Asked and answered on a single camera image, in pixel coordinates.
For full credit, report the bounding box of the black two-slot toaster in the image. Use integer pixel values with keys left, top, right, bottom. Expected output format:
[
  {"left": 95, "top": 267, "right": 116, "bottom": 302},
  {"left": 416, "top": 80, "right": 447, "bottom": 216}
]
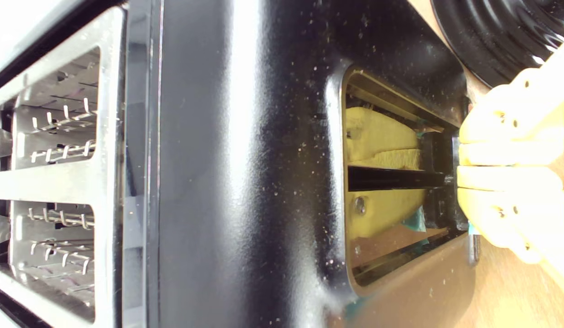
[{"left": 0, "top": 0, "right": 482, "bottom": 328}]

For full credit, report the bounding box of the black round plate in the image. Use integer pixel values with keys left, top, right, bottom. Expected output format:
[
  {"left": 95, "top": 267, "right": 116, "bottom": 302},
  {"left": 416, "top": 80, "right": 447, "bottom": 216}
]
[{"left": 430, "top": 0, "right": 564, "bottom": 88}]

